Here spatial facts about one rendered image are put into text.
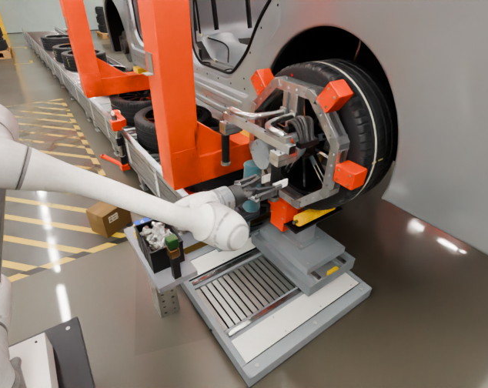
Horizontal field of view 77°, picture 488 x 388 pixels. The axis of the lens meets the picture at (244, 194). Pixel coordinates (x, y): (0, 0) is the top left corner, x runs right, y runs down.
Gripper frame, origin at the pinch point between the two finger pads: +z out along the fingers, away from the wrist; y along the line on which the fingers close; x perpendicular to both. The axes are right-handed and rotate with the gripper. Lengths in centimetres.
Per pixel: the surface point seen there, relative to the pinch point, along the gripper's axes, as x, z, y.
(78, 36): 22, -11, -252
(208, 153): -15, 5, -60
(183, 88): 21, -6, -59
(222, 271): -76, -4, -33
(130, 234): -38, -46, -47
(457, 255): -83, 132, 37
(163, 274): -38, -43, -15
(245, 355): -75, -22, 14
